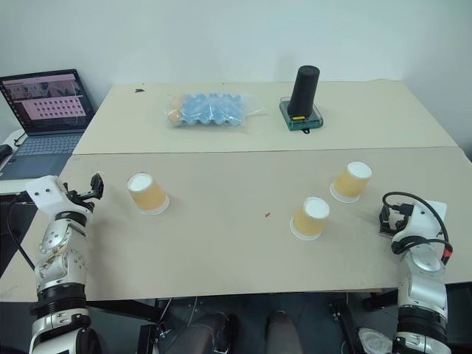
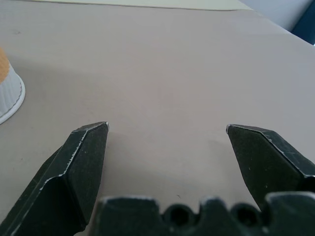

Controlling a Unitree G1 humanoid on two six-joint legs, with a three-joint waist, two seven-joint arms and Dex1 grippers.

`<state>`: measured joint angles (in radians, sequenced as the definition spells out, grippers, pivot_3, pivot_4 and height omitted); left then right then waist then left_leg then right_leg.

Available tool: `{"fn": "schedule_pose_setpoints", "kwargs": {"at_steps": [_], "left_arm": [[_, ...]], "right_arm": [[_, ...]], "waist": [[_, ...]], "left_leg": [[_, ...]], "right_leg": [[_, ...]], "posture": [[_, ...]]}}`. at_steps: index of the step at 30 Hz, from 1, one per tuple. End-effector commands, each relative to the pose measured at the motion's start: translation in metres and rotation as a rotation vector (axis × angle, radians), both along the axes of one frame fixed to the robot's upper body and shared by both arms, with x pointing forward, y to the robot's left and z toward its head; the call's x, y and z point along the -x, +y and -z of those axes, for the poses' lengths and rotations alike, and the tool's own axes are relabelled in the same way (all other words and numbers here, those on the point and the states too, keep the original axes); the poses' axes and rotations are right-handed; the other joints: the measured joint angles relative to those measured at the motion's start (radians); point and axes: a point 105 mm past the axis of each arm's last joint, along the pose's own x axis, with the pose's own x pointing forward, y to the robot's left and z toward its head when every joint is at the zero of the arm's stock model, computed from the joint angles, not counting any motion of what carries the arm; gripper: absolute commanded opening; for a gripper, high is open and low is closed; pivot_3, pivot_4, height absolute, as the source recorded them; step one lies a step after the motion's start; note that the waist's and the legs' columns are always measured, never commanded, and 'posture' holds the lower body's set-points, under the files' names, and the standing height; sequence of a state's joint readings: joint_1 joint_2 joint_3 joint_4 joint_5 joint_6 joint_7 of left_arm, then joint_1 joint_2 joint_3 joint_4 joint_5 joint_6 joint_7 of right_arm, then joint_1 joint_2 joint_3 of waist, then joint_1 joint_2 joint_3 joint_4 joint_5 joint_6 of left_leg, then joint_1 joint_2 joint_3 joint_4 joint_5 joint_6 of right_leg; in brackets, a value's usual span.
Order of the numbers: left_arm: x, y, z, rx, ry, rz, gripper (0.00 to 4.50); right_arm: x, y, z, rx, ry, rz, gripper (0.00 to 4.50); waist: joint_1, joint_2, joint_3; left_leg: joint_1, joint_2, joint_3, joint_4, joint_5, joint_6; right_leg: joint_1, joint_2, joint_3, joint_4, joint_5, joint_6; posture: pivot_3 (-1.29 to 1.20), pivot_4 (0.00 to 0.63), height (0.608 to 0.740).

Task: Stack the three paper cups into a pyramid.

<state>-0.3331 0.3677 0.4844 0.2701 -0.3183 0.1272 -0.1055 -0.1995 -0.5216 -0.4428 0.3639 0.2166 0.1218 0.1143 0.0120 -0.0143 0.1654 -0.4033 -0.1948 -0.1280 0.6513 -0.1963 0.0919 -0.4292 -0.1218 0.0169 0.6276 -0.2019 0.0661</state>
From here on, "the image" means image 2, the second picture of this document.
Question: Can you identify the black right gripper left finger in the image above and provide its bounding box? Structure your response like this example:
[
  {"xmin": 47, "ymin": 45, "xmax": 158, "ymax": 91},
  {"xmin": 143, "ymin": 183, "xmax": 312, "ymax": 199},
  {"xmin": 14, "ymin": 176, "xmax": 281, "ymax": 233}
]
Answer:
[{"xmin": 0, "ymin": 121, "xmax": 110, "ymax": 236}]

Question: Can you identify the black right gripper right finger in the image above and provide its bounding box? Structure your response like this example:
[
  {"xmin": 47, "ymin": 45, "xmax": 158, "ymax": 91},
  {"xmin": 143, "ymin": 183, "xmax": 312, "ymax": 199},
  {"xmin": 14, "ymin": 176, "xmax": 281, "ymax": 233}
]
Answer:
[{"xmin": 225, "ymin": 124, "xmax": 315, "ymax": 213}]

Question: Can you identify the white and orange paper cup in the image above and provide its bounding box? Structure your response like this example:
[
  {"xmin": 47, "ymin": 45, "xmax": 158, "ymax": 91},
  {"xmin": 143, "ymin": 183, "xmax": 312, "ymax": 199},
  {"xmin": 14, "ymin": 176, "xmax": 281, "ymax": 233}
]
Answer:
[{"xmin": 0, "ymin": 46, "xmax": 26, "ymax": 125}]

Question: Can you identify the dark blue object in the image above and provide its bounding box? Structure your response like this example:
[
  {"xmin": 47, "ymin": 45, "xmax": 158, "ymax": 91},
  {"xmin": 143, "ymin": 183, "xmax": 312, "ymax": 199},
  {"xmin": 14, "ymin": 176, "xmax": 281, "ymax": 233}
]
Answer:
[{"xmin": 291, "ymin": 0, "xmax": 315, "ymax": 46}]

